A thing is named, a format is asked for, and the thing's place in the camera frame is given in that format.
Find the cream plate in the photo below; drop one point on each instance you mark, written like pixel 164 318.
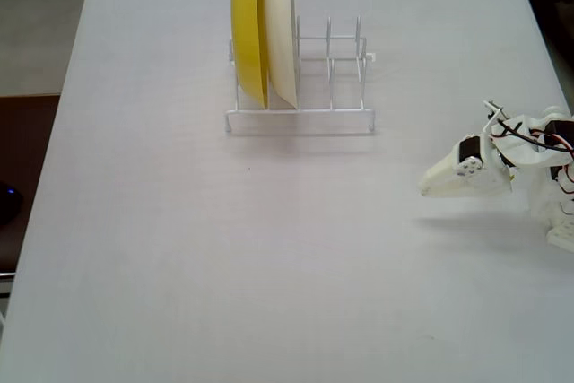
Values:
pixel 280 33

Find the yellow plate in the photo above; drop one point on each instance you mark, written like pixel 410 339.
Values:
pixel 246 33

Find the brown side table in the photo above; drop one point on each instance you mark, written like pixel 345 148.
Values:
pixel 27 141

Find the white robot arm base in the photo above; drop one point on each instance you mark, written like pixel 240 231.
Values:
pixel 560 221

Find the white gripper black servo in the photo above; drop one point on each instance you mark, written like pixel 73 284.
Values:
pixel 449 175

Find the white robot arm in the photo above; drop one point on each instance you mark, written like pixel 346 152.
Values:
pixel 529 154

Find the black computer mouse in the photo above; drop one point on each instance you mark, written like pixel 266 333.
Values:
pixel 9 203

